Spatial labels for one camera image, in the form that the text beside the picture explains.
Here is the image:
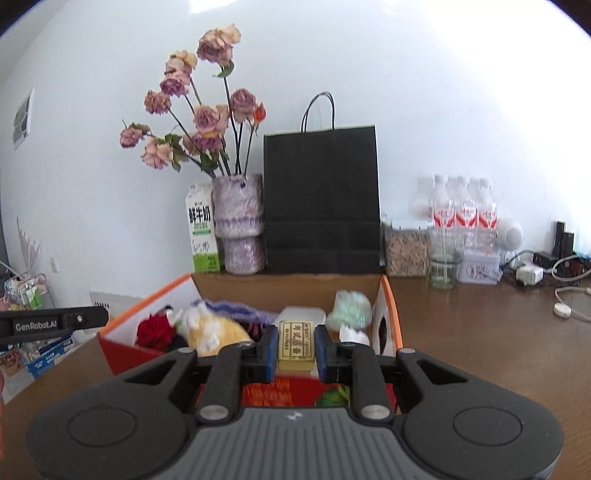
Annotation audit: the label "white and green milk carton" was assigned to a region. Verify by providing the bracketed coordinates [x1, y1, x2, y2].
[185, 183, 221, 274]

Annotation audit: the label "red cardboard box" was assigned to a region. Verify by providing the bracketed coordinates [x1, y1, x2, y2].
[98, 272, 404, 411]

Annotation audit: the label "white round speaker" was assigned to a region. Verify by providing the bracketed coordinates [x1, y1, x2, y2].
[499, 217, 525, 253]

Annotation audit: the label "yellow rectangular box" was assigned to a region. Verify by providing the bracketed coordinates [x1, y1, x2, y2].
[277, 320, 317, 371]

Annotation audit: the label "black paper bag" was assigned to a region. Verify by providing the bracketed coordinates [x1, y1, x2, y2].
[263, 91, 382, 277]

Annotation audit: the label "white cable with round puck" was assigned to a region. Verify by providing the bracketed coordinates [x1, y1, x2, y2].
[553, 286, 591, 320]

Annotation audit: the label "clear jar of seeds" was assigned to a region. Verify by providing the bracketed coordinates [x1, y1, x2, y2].
[382, 216, 431, 278]

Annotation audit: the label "blue printed boxes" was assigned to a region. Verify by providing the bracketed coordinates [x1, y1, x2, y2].
[25, 335, 77, 376]

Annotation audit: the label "white and yellow alpaca plush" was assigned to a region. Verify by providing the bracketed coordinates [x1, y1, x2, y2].
[173, 304, 256, 357]

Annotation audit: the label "white charger plug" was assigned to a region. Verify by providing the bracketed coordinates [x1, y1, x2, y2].
[516, 263, 545, 285]

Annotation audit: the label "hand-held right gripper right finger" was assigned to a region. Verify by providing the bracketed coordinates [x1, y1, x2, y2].
[315, 324, 476, 422]

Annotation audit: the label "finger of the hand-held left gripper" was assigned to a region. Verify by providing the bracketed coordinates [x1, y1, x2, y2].
[64, 306, 110, 330]

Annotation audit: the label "black upright boxes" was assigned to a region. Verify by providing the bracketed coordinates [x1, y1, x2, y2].
[554, 220, 576, 260]

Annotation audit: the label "clear drinking glass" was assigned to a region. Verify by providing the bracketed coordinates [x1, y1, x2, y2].
[429, 250, 463, 291]

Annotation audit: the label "white printed tin box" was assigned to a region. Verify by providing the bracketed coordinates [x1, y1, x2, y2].
[457, 249, 503, 285]

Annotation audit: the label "translucent plastic bag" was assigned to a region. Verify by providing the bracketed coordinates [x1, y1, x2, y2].
[327, 290, 373, 328]

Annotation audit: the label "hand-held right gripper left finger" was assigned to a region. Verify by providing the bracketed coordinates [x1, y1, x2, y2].
[115, 325, 279, 423]

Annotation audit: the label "purple ceramic vase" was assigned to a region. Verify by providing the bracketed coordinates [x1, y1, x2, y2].
[211, 174, 267, 276]

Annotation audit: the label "pale purple pampas grass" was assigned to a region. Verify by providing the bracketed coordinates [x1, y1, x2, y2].
[15, 217, 43, 274]

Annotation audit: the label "purple cloth pouch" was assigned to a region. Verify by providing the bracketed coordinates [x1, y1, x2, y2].
[191, 298, 280, 334]

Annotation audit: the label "dried rose bouquet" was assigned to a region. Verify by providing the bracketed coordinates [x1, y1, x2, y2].
[119, 23, 269, 180]

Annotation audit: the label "red fabric rose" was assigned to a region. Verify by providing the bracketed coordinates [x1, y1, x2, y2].
[136, 314, 179, 352]

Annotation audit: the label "metal wire rack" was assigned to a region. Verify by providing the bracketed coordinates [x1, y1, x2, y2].
[0, 271, 54, 315]

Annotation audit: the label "small white tissue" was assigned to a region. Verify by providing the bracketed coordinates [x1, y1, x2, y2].
[339, 323, 371, 347]

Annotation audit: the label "wall poster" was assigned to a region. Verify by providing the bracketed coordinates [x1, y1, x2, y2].
[11, 89, 36, 151]

